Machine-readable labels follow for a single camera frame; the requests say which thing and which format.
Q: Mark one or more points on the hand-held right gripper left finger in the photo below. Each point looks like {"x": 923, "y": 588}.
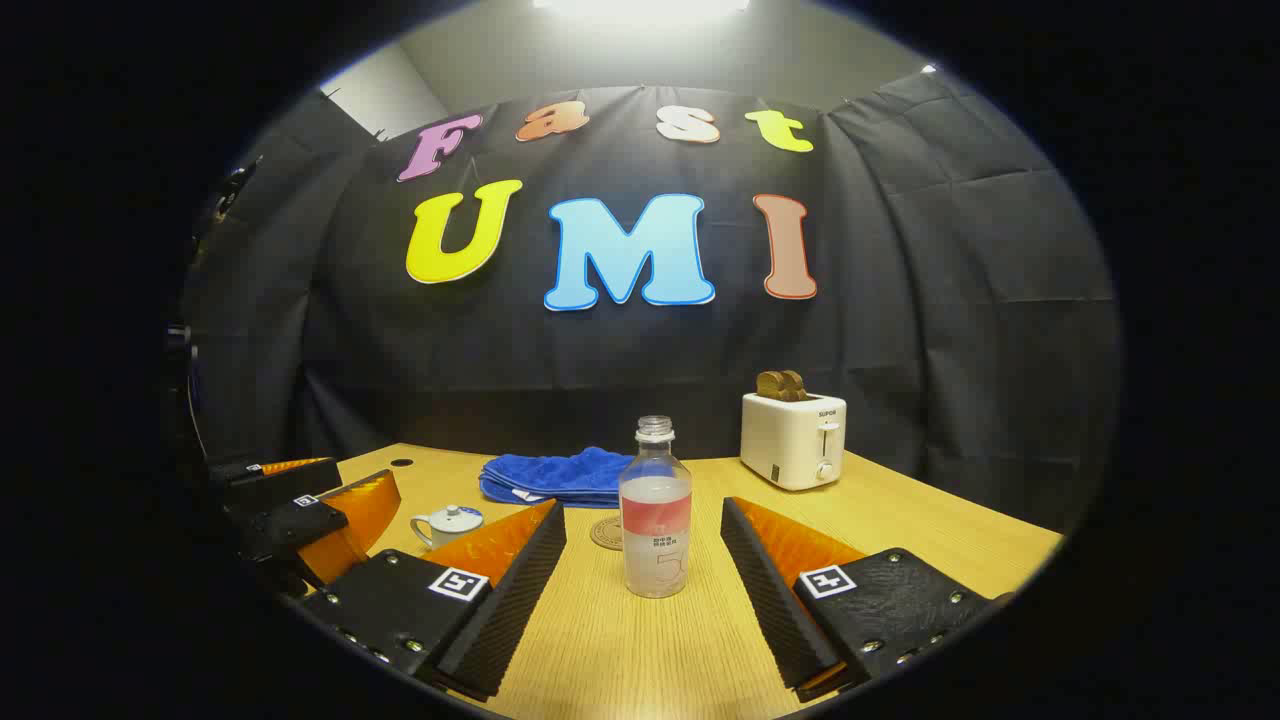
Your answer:
{"x": 515, "y": 600}

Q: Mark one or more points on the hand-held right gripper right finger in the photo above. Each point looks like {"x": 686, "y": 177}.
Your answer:
{"x": 778, "y": 610}

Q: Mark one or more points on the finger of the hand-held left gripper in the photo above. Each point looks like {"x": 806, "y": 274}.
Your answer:
{"x": 300, "y": 525}
{"x": 280, "y": 478}

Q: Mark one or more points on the white ceramic teacup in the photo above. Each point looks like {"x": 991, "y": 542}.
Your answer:
{"x": 435, "y": 537}

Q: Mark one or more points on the round cork coaster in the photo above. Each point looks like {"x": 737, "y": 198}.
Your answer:
{"x": 603, "y": 533}

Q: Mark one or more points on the clear plastic water bottle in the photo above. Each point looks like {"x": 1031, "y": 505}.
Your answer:
{"x": 655, "y": 520}

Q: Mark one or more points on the folded blue towel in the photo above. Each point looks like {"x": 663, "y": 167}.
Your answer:
{"x": 555, "y": 478}

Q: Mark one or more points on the white toaster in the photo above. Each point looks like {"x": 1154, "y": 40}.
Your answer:
{"x": 790, "y": 440}

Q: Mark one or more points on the brown bread slice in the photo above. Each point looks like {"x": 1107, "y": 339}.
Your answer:
{"x": 768, "y": 386}
{"x": 795, "y": 385}

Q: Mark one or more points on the ceiling light panel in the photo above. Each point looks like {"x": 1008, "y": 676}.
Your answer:
{"x": 640, "y": 6}

